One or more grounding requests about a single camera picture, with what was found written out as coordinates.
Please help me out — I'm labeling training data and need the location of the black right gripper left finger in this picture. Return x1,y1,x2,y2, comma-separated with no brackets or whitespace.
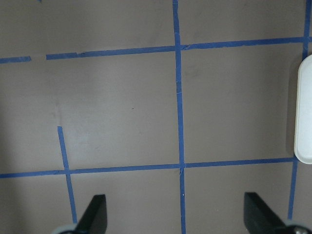
74,195,108,234

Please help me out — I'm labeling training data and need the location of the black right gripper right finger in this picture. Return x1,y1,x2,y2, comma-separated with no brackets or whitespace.
244,192,286,234

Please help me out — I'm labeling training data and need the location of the cream rectangular tray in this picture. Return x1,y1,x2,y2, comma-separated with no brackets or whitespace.
294,55,312,164

